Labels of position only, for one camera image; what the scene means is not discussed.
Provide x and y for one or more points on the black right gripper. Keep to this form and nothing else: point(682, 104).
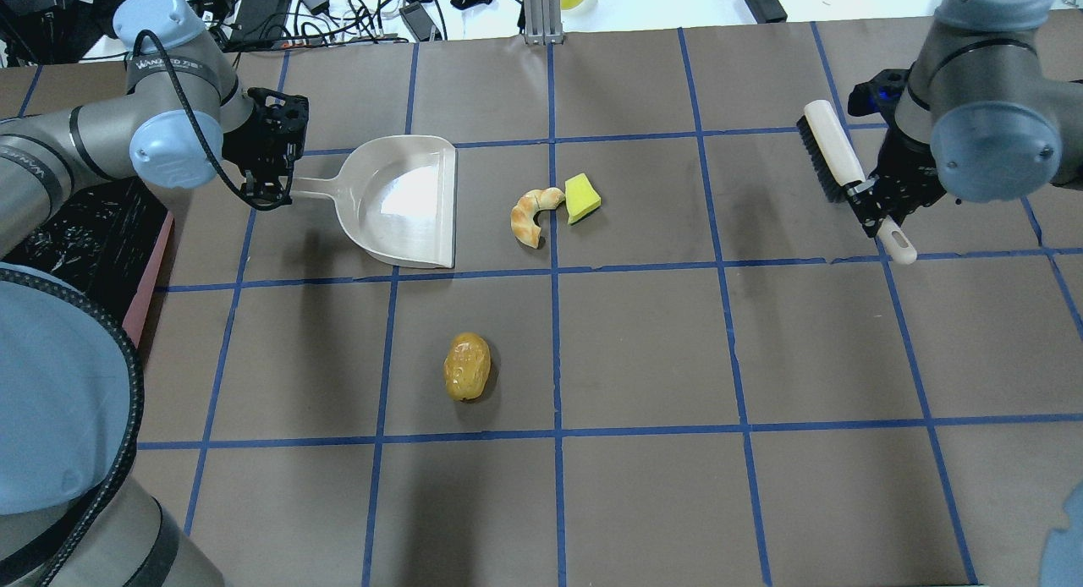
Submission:
point(907, 171)

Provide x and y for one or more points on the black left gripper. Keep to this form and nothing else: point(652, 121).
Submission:
point(243, 150)

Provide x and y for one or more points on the cream hand brush black bristles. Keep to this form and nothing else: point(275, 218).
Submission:
point(843, 179)

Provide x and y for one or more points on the white plastic dustpan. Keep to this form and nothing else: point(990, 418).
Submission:
point(395, 197)

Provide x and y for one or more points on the toy croissant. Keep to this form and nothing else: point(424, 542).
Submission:
point(523, 216)

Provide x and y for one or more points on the yellow toy potato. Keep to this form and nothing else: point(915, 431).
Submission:
point(467, 366)

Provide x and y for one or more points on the yellow-green toy cheese wedge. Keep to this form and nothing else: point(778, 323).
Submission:
point(581, 198)

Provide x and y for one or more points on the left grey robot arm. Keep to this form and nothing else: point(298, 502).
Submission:
point(73, 385)

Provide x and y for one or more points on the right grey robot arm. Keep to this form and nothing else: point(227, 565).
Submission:
point(973, 117)

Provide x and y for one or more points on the pink bin with black liner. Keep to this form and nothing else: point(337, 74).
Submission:
point(109, 243)

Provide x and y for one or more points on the black power adapter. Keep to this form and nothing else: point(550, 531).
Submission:
point(767, 11)

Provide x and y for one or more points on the aluminium frame post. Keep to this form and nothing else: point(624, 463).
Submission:
point(543, 22)

